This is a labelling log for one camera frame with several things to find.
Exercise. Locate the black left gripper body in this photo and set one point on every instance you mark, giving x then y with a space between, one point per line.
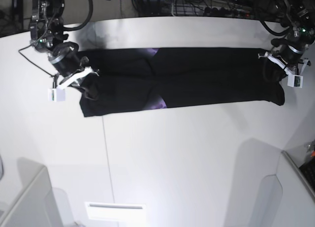
290 52

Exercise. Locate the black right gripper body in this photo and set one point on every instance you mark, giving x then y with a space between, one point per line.
64 58

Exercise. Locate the black T-shirt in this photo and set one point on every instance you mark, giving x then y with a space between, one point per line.
140 79

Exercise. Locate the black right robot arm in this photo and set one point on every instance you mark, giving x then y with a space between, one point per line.
49 36

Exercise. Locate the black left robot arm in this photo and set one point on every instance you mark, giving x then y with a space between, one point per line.
293 26

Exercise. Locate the grey partition panel right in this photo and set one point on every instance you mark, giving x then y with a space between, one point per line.
284 199

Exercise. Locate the grey partition panel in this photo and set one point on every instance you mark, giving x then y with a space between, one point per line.
284 199
35 205

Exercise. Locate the grey partition panel left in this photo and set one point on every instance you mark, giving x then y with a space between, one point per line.
35 205

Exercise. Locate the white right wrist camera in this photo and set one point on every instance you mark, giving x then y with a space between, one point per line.
56 95

